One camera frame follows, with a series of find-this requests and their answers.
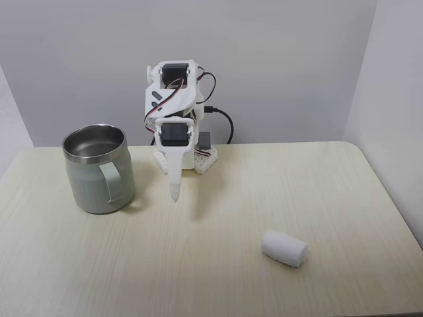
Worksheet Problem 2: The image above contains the red black servo wire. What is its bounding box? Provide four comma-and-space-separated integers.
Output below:
197, 71, 217, 104
143, 79, 185, 131

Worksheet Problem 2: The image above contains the green steel cup with handle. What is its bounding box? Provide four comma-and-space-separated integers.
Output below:
61, 123, 136, 215

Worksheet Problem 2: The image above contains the thick black USB cable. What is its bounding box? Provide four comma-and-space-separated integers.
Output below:
204, 105, 235, 145

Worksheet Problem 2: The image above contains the white gauze dressing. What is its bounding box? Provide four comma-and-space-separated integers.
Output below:
260, 229, 309, 269

